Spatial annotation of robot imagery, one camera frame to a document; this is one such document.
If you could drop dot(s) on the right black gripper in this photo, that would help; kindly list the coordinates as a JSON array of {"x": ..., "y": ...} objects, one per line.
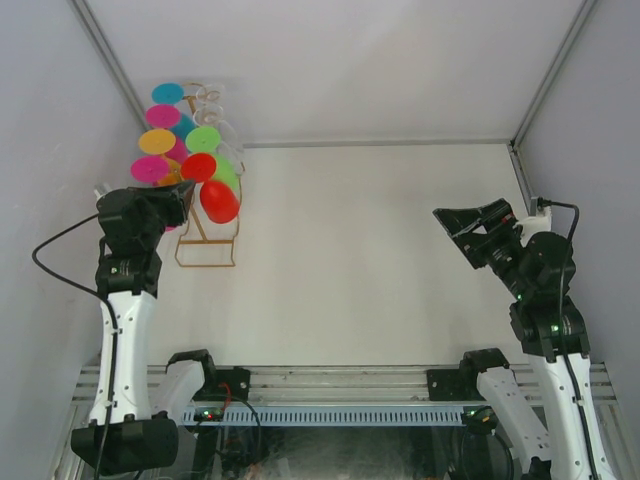
[{"x": 497, "y": 218}]

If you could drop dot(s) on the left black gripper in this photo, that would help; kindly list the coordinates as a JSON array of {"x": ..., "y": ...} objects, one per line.
[{"x": 177, "y": 198}]

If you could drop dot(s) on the red plastic wine glass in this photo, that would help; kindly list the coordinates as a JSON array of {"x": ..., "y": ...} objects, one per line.
[{"x": 219, "y": 192}]

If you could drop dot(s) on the green plastic wine glass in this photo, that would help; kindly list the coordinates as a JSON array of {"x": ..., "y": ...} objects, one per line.
[{"x": 212, "y": 150}]

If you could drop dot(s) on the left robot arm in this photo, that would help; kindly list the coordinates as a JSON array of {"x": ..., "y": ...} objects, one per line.
[{"x": 130, "y": 429}]

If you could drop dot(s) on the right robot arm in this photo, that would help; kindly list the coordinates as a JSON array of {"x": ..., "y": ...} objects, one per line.
[{"x": 536, "y": 266}]

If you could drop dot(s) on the front magenta wine glass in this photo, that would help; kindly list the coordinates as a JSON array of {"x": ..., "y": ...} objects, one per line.
[{"x": 156, "y": 170}]

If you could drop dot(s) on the magenta wine glass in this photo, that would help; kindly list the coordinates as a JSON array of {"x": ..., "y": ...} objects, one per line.
[
  {"x": 156, "y": 170},
  {"x": 166, "y": 116}
]

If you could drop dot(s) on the orange plastic wine glass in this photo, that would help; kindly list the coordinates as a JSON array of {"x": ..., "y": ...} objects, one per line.
[{"x": 156, "y": 142}]

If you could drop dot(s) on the rear magenta wine glass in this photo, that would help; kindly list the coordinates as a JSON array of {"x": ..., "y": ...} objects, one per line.
[{"x": 166, "y": 116}]

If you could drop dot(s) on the front clear wine glass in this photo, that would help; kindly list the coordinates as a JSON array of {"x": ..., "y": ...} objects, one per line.
[{"x": 230, "y": 145}]

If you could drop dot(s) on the clear wine glass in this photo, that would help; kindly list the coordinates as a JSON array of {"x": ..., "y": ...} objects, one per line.
[
  {"x": 209, "y": 101},
  {"x": 230, "y": 145}
]

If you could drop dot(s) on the rear clear wine glass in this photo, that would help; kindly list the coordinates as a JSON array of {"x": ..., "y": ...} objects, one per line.
[{"x": 209, "y": 101}]

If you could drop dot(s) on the cyan plastic wine glass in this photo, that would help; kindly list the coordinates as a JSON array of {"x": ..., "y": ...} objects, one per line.
[{"x": 171, "y": 94}]

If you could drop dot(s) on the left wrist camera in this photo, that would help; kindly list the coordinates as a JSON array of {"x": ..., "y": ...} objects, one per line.
[{"x": 101, "y": 190}]

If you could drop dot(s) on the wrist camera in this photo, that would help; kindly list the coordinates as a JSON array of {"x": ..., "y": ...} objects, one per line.
[
  {"x": 541, "y": 221},
  {"x": 101, "y": 190}
]

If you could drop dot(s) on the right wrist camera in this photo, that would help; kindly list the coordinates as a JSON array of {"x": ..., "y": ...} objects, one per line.
[{"x": 541, "y": 221}]

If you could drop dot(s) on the gold wire glass rack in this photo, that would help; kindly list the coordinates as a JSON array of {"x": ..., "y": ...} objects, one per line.
[{"x": 201, "y": 243}]

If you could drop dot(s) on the right black base bracket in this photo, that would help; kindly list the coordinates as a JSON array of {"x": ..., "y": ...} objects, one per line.
[{"x": 447, "y": 385}]

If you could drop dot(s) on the black base bracket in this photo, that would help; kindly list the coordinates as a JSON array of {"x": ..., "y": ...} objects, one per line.
[
  {"x": 225, "y": 383},
  {"x": 447, "y": 385}
]

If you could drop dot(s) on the left black base bracket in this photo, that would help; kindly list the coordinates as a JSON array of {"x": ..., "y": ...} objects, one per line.
[{"x": 225, "y": 383}]

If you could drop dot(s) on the aluminium mounting rail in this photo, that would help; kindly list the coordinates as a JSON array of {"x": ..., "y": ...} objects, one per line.
[{"x": 363, "y": 385}]

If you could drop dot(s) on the blue slotted cable duct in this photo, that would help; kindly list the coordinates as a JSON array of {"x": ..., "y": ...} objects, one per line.
[{"x": 325, "y": 416}]

